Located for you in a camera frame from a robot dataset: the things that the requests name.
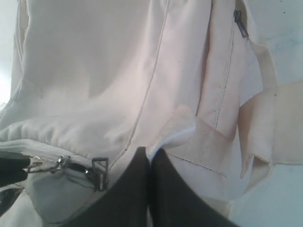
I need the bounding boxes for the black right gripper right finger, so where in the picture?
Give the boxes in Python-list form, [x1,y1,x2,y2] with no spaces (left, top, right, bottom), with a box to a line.
[148,148,237,227]

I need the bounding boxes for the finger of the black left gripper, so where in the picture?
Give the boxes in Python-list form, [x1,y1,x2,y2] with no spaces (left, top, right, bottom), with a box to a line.
[0,151,31,187]

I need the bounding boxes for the cream fabric duffel bag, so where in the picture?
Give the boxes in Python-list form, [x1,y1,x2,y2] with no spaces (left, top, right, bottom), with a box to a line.
[0,0,303,227]

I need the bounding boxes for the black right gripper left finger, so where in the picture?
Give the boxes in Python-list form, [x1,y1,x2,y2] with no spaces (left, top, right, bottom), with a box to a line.
[62,147,150,227]

